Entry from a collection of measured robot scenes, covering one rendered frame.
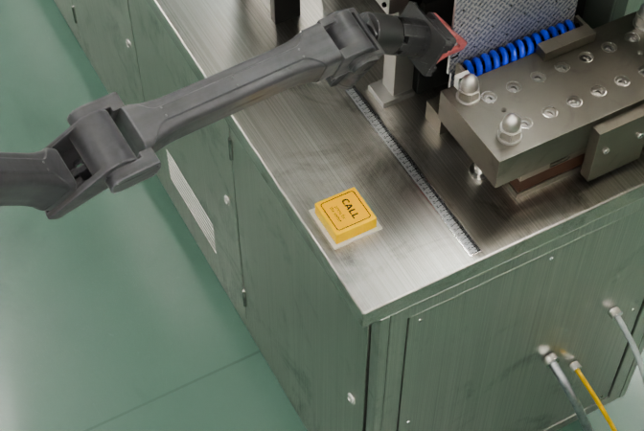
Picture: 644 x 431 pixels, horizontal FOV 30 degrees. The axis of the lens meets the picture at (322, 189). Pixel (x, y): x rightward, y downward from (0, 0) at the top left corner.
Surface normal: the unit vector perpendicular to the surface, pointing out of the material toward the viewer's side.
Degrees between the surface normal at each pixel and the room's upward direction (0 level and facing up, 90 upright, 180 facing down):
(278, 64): 22
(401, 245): 0
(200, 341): 0
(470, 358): 90
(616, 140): 90
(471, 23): 90
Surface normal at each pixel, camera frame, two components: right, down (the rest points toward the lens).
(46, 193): 0.53, 0.78
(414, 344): 0.47, 0.69
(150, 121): 0.31, -0.41
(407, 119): 0.00, -0.62
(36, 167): 0.77, -0.58
